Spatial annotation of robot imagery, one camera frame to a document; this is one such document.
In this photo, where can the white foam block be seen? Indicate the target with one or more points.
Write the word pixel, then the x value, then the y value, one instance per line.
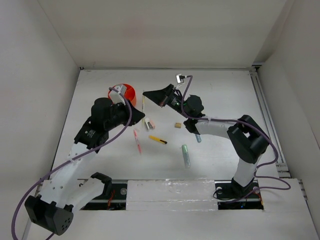
pixel 171 195

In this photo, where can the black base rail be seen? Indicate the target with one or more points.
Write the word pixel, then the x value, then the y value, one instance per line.
pixel 112 198

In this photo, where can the pink highlighter pen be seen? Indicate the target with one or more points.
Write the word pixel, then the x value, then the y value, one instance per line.
pixel 137 142

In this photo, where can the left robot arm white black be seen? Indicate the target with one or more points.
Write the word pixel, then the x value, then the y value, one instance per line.
pixel 54 207

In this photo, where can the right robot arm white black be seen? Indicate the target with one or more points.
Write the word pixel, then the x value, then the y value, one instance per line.
pixel 245 136

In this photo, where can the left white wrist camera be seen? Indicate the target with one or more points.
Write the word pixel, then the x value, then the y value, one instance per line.
pixel 118 93

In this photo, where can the orange round divided container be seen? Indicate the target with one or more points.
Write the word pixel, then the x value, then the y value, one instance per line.
pixel 126 90

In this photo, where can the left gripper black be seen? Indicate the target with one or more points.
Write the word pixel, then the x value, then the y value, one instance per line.
pixel 136 115

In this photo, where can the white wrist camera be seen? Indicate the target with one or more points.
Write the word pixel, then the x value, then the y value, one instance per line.
pixel 118 93
pixel 180 79

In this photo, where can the small tan eraser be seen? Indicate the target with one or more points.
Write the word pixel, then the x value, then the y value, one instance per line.
pixel 177 125

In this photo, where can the pink white mini stapler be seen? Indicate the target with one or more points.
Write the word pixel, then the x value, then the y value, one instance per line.
pixel 149 124

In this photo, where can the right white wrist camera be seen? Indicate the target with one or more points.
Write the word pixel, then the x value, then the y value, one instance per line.
pixel 180 79

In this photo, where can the blue pen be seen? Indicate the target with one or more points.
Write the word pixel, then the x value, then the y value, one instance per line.
pixel 198 138

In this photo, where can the yellow utility knife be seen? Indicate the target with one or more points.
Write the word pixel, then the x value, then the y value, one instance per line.
pixel 157 139

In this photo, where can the yellow highlighter pen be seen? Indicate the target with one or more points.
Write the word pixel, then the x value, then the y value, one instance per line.
pixel 143 109

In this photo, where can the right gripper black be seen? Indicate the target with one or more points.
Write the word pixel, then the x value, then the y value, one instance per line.
pixel 159 96

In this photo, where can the green capped marker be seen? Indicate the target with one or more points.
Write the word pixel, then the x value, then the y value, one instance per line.
pixel 186 156

